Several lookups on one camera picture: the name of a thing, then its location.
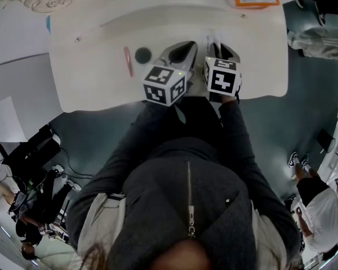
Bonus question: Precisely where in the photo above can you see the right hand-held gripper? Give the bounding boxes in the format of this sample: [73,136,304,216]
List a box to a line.
[203,42,243,104]

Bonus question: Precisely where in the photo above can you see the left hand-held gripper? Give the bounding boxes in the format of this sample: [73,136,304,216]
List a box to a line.
[142,40,199,107]

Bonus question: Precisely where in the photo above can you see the white blister pack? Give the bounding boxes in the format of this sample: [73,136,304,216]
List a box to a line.
[204,32,224,56]

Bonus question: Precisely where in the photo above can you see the dark green round lid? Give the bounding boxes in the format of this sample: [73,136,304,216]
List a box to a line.
[134,47,153,65]

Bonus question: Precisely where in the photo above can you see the pink pen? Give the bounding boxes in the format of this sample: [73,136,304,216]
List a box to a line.
[123,46,135,78]

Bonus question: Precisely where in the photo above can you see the person's left forearm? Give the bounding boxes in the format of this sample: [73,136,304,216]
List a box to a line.
[109,101,176,181]

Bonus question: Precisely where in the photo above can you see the person's right forearm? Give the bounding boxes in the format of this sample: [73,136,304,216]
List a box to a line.
[218,98,260,181]

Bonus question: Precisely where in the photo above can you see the white dressing table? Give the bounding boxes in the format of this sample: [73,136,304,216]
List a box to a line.
[49,0,290,114]

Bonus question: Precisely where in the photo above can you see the person's black trouser legs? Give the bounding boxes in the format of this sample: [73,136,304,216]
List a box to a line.
[171,96,224,149]

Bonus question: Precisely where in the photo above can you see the black mesh bin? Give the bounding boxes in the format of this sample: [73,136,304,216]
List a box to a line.
[317,128,337,154]

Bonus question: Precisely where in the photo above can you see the person's dark grey zip jacket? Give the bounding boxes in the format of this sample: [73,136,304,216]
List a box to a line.
[66,136,301,270]

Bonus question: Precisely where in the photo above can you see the black floor cable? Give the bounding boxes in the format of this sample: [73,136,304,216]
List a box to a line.
[60,147,94,179]

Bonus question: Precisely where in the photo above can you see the beige backpack strap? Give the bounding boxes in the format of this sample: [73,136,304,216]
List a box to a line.
[250,201,288,270]
[77,192,128,264]

